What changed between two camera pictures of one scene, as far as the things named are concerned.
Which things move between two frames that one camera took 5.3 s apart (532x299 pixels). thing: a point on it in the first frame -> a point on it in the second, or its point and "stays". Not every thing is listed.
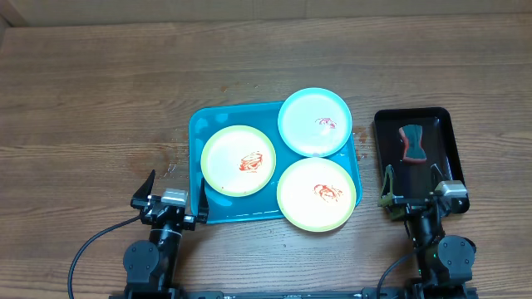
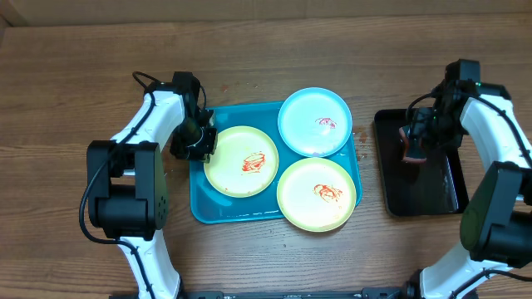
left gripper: x=189 y=221 -> x=203 y=154
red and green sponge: x=414 y=153 stays
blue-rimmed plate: x=314 y=122 stays
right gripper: x=413 y=208 -> x=424 y=128
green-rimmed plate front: x=316 y=194 stays
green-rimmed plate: x=238 y=161 stays
